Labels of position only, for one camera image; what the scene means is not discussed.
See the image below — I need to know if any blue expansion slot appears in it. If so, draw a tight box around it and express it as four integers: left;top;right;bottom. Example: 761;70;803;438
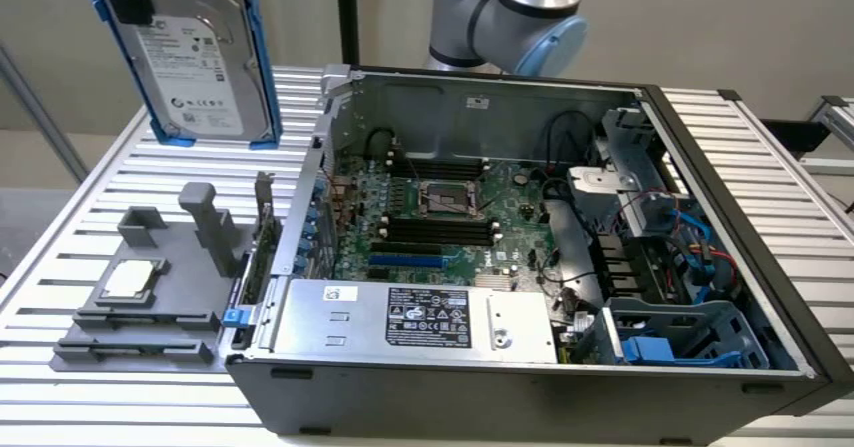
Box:
369;254;448;269

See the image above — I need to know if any metal CPU socket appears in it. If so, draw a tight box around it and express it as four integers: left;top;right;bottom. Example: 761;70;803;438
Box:
414;178;485;219

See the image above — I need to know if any silver chipset heatsink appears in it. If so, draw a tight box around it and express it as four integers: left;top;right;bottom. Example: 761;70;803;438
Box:
476;273;521;292

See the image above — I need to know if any blue data wire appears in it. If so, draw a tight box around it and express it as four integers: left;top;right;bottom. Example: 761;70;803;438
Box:
665;205;717;289

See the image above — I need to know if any red wire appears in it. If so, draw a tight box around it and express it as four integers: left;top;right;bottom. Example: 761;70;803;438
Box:
692;244;737;270

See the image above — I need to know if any green motherboard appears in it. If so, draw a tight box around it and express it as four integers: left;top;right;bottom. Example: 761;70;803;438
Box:
329;153;604;321

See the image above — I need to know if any blue-grey plastic disk bay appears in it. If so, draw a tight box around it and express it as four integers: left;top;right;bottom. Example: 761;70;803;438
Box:
596;296;777;369

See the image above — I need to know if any black short cable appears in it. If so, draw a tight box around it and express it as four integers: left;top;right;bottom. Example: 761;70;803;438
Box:
364;127;404;159

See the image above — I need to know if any black open PC case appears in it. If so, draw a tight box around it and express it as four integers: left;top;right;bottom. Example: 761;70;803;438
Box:
223;63;837;439

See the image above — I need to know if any metal drive cage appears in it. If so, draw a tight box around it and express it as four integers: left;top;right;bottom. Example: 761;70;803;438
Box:
565;108;677;239

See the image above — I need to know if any green graphics card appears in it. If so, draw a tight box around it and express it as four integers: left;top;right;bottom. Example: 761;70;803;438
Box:
238;170;287;309

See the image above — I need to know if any grey parts rack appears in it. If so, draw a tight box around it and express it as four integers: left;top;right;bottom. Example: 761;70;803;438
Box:
50;181;254;374

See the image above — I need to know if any blue plastic disk carrier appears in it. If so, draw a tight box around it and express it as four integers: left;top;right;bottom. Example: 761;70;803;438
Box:
66;0;285;150

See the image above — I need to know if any silver power supply unit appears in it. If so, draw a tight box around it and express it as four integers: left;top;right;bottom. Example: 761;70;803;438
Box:
269;278;560;366

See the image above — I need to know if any aluminium frame post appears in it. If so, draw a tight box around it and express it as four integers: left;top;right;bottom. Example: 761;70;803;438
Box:
0;41;91;184

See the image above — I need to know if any silver hard disk drive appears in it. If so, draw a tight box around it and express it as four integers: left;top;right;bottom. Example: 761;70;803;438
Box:
109;0;275;138

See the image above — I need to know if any black looped cable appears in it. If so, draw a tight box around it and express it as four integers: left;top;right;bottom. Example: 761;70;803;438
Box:
542;110;601;169

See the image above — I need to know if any black vertical pole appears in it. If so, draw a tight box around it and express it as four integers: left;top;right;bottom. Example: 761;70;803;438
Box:
336;0;364;66

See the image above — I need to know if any black expansion slot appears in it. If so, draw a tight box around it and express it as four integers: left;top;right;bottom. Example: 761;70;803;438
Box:
369;241;448;257

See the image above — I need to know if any RAM stick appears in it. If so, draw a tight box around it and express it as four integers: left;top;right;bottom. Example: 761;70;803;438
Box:
86;345;177;359
99;316;183;329

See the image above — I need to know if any black RAM slot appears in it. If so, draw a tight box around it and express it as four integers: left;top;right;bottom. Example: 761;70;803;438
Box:
380;230;501;248
389;158;484;170
389;168;484;181
381;216;501;232

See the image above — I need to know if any silver CPU chip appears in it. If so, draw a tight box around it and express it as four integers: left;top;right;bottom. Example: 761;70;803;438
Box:
95;259;170;302

